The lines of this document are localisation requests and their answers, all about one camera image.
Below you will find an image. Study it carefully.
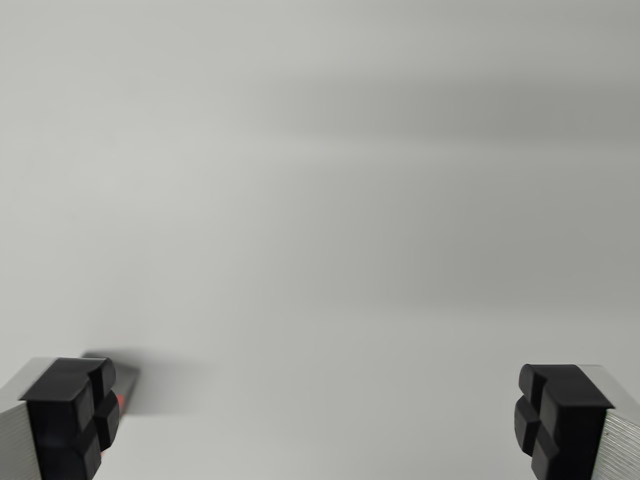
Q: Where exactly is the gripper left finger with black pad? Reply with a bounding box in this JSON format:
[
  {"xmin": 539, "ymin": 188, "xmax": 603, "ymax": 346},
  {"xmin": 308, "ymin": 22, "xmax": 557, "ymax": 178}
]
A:
[{"xmin": 0, "ymin": 355, "xmax": 122, "ymax": 480}]

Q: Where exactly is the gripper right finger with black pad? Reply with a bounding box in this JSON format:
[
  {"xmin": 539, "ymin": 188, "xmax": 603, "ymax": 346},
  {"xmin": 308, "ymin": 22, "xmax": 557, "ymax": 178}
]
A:
[{"xmin": 513, "ymin": 362, "xmax": 640, "ymax": 480}]

